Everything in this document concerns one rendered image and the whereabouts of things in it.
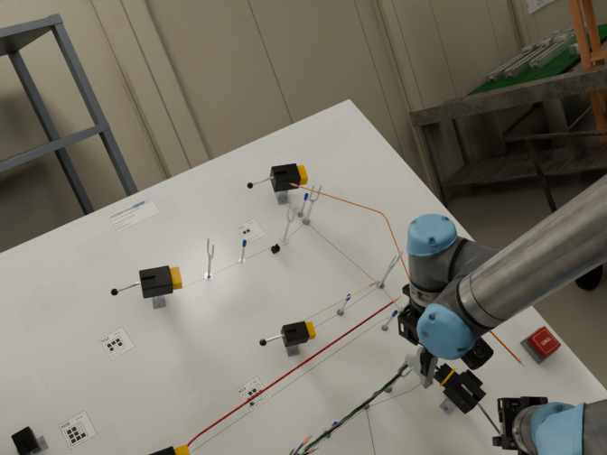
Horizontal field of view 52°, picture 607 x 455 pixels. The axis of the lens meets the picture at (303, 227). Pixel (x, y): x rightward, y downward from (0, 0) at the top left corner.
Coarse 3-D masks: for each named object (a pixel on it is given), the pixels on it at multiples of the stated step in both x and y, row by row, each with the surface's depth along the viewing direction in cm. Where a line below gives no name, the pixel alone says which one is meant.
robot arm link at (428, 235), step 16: (416, 224) 96; (432, 224) 95; (448, 224) 95; (416, 240) 94; (432, 240) 93; (448, 240) 93; (416, 256) 95; (432, 256) 94; (448, 256) 93; (416, 272) 98; (432, 272) 96; (416, 288) 100; (432, 288) 99
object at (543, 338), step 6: (540, 330) 128; (546, 330) 129; (534, 336) 128; (540, 336) 128; (546, 336) 128; (552, 336) 128; (534, 342) 127; (540, 342) 127; (546, 342) 127; (552, 342) 127; (558, 342) 128; (540, 348) 126; (546, 348) 126; (552, 348) 127; (540, 354) 127; (546, 354) 126
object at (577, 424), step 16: (560, 416) 49; (576, 416) 47; (592, 416) 47; (544, 432) 47; (560, 432) 47; (576, 432) 46; (592, 432) 46; (544, 448) 46; (560, 448) 45; (576, 448) 45; (592, 448) 45
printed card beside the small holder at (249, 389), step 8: (256, 376) 118; (248, 384) 117; (256, 384) 117; (240, 392) 116; (248, 392) 116; (256, 392) 116; (264, 392) 116; (256, 400) 115; (264, 400) 116; (248, 408) 114
